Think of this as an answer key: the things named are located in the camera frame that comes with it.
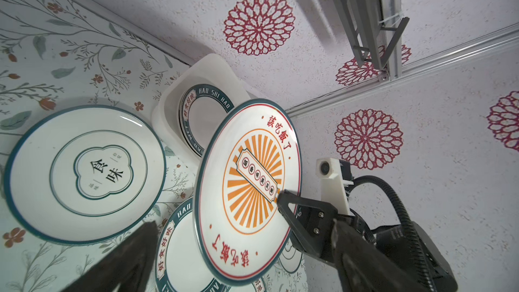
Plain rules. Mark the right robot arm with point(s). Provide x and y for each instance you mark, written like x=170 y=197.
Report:
x=397 y=258

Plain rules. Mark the clover plate far right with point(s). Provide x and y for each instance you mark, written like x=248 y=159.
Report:
x=290 y=259

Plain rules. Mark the white plastic bin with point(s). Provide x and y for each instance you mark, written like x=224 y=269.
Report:
x=212 y=69

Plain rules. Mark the green rim lettered plate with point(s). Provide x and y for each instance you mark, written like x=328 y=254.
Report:
x=179 y=265
x=202 y=108

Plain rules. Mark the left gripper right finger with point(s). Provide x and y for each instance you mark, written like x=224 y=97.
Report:
x=361 y=267

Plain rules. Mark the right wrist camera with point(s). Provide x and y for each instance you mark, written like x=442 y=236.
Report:
x=335 y=176

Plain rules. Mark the orange sunburst plate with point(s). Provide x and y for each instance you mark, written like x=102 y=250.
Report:
x=251 y=159

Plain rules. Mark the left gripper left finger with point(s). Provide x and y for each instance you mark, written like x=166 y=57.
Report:
x=126 y=268

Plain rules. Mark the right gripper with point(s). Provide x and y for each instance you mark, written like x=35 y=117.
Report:
x=311 y=223

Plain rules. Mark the green clover centre plate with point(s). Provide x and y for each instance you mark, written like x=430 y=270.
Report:
x=84 y=175

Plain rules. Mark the grey slotted wall shelf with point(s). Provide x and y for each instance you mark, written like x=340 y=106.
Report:
x=374 y=29

